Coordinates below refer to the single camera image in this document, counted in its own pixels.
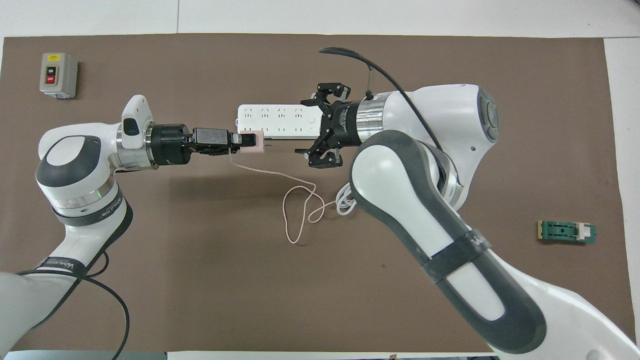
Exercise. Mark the pink charger adapter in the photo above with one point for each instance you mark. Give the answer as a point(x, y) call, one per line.
point(251, 142)

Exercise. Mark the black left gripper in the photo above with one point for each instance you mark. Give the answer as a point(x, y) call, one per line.
point(170, 145)

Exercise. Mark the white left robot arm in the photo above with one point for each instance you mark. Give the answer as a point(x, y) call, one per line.
point(70, 160)

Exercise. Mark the grey on-off switch box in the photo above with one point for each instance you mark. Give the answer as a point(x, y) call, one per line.
point(57, 75)

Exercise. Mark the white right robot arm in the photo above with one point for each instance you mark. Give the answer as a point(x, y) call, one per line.
point(400, 165)

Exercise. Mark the white power strip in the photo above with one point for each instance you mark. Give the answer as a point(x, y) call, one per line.
point(280, 120)

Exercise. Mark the brown table mat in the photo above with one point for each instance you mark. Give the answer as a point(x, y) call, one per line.
point(225, 290)

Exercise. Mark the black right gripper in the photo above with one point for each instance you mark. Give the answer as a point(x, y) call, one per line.
point(342, 122)

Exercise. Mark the green and white connector block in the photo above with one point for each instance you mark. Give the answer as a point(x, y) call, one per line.
point(565, 232)

